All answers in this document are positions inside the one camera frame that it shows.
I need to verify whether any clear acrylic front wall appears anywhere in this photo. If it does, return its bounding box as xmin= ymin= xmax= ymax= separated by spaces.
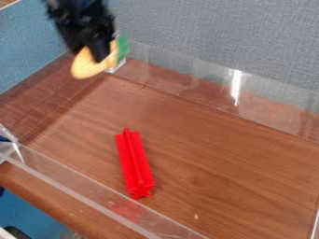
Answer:
xmin=0 ymin=144 xmax=208 ymax=239

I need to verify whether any red star-shaped plastic bar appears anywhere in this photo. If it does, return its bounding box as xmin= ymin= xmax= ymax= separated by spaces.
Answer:
xmin=114 ymin=128 xmax=156 ymax=200

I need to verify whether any yellow green toy corn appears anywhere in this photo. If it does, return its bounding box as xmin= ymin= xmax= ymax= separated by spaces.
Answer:
xmin=69 ymin=35 xmax=129 ymax=80

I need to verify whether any clear acrylic left bracket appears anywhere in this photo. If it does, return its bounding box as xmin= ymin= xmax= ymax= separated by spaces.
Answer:
xmin=0 ymin=123 xmax=25 ymax=164

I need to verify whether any clear acrylic corner bracket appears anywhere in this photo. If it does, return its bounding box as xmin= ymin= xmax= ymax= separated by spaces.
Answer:
xmin=104 ymin=58 xmax=125 ymax=74

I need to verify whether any clear acrylic wall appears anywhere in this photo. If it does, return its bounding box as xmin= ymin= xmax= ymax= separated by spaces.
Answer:
xmin=116 ymin=41 xmax=319 ymax=144
xmin=0 ymin=144 xmax=208 ymax=239

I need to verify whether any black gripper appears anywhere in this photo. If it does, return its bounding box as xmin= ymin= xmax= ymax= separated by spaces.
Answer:
xmin=42 ymin=0 xmax=114 ymax=63

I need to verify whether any clear acrylic back wall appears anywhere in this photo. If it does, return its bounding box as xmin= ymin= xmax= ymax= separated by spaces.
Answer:
xmin=116 ymin=41 xmax=319 ymax=144

